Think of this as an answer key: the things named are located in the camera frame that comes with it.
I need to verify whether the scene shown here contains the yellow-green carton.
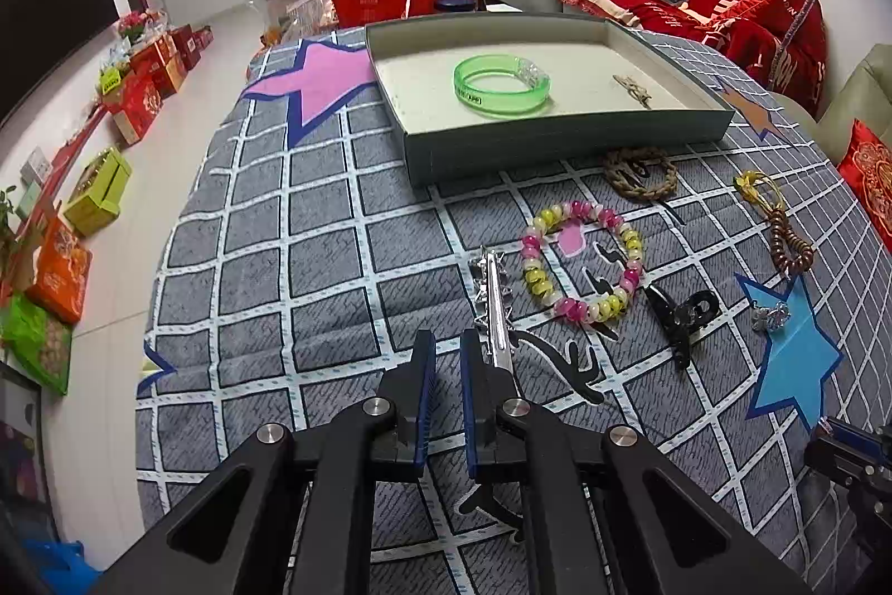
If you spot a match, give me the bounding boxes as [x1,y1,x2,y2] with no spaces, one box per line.
[62,147,133,237]

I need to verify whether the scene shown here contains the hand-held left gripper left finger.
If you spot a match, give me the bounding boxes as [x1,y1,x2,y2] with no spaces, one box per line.
[90,328,437,595]

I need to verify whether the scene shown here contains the green translucent bangle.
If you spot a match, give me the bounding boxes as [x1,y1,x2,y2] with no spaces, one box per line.
[453,52,555,120]

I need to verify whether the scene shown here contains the grey-green shallow tray box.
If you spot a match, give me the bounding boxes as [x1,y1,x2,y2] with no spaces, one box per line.
[364,13,736,188]

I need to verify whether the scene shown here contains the silver hair clip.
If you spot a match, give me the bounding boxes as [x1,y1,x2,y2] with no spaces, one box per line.
[468,246,520,373]

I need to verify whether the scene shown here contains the orange snack bag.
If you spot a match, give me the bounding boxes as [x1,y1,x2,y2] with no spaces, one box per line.
[26,215,93,326]

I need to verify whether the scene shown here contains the red embroidered cushion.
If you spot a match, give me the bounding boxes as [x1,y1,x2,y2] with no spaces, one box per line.
[836,119,892,251]

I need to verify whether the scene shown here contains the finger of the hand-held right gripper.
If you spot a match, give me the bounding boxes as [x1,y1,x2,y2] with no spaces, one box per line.
[804,417,889,477]

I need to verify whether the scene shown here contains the pile of red gift boxes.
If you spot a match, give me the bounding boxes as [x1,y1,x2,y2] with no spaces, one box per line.
[101,25,214,144]

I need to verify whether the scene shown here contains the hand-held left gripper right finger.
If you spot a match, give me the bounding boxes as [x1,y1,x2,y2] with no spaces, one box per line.
[460,328,816,595]

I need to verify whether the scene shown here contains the brown bead bracelet yellow cord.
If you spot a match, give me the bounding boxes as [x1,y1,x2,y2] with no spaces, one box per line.
[733,170,815,275]

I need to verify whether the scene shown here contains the tan braided rope bracelet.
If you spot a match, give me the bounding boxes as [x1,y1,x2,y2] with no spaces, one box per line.
[603,147,678,199]

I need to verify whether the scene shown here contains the pink flower bouquet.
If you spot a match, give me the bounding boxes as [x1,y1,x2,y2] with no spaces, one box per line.
[117,9,168,45]

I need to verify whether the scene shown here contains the green snack bag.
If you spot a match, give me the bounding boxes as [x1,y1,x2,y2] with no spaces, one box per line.
[0,292,74,395]

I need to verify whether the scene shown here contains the pale green armchair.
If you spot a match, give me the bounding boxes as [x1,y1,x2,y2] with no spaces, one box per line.
[773,44,892,164]

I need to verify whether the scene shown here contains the black hair claw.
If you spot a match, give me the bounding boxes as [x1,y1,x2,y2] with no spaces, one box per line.
[642,283,720,371]

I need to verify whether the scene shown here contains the blue plastic bag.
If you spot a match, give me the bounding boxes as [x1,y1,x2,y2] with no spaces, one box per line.
[21,539,105,595]

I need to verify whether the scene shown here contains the grey grid star-print blanket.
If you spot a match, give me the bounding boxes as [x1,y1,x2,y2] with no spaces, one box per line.
[135,27,892,595]

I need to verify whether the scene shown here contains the small silver ring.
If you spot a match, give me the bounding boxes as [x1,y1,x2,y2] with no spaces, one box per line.
[749,300,792,332]

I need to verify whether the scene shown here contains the pink yellow beaded bracelet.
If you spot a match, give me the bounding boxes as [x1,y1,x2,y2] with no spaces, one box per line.
[519,201,646,327]

